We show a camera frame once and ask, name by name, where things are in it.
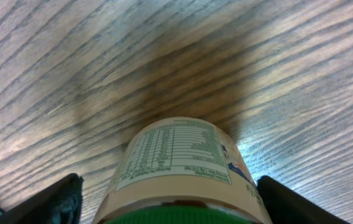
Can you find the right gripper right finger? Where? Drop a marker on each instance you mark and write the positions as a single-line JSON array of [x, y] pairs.
[[286, 206]]

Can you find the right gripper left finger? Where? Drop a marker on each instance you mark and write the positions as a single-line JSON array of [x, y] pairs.
[[60, 203]]

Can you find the green lid seasoning jar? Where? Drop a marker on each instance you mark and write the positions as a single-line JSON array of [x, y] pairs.
[[183, 161]]

